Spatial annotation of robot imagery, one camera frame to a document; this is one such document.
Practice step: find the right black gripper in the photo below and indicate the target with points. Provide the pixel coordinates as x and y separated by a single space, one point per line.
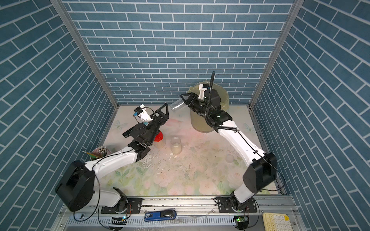
192 101

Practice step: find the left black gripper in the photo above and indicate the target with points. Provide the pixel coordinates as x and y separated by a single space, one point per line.
161 120

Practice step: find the clear rice jar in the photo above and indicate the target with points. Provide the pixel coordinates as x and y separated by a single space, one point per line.
176 145

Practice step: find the white lidded rice jar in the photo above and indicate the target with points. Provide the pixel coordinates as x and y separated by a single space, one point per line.
178 105

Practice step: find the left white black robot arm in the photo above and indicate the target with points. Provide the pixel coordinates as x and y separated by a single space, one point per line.
80 185

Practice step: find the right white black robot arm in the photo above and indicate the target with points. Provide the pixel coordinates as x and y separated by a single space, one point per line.
261 166

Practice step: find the red lidded rice jar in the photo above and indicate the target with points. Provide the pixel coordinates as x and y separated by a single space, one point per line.
159 141

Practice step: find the pink pen holder cup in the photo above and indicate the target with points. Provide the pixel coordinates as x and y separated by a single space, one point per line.
97 153

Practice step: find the blue black handheld device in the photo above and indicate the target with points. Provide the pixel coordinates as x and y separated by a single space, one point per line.
163 215

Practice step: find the yellow egg tray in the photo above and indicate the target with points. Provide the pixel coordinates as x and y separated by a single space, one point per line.
277 222

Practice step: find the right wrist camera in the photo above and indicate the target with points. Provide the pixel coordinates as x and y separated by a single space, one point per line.
202 88

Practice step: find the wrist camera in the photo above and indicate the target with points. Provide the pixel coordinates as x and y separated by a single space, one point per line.
141 115
202 88

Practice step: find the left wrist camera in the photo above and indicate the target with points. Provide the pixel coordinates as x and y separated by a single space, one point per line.
141 115

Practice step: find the aluminium mounting rail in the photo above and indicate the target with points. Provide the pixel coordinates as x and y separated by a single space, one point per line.
199 205

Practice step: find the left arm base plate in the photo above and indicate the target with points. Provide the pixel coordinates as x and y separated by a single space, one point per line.
128 206

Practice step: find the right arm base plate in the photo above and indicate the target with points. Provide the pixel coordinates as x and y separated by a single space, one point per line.
232 205

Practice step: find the white slotted cable duct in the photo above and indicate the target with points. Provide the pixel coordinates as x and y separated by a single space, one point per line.
138 222

